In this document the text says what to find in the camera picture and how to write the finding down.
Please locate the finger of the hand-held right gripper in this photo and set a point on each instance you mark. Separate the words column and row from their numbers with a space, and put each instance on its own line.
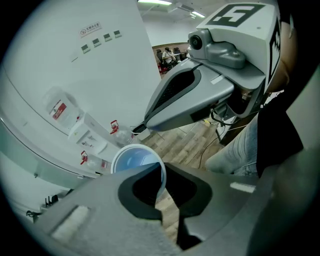
column 160, row 83

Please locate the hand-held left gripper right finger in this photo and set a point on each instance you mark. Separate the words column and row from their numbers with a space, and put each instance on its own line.
column 225, row 205

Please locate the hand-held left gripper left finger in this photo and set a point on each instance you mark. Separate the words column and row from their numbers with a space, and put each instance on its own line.
column 100, row 225

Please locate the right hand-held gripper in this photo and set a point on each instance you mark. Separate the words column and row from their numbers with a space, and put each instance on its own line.
column 250, row 37

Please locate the white water dispenser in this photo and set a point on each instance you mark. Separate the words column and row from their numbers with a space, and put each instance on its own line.
column 87, row 130

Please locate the person's right forearm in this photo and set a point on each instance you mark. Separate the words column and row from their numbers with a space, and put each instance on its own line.
column 287, row 62

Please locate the clear water bottle red label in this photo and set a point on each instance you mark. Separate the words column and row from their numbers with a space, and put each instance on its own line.
column 60, row 107

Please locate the black office chair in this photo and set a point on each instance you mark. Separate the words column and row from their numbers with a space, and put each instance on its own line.
column 159, row 56

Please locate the white bin with black liner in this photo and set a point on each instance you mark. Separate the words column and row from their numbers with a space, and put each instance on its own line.
column 141, row 131

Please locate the person's leg in grey jeans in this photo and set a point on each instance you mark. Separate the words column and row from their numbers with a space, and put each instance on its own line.
column 237, row 152

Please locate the ceiling light panel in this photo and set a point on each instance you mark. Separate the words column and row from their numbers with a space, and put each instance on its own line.
column 155, row 2
column 198, row 14

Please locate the ceiling air conditioner unit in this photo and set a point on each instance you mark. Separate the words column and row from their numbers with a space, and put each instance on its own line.
column 183, row 7

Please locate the wall thermostat panel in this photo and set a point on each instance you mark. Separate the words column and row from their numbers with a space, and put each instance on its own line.
column 85, row 48
column 96, row 42
column 117, row 34
column 108, row 37

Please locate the white wall sign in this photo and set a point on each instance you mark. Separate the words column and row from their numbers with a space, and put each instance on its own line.
column 90, row 29

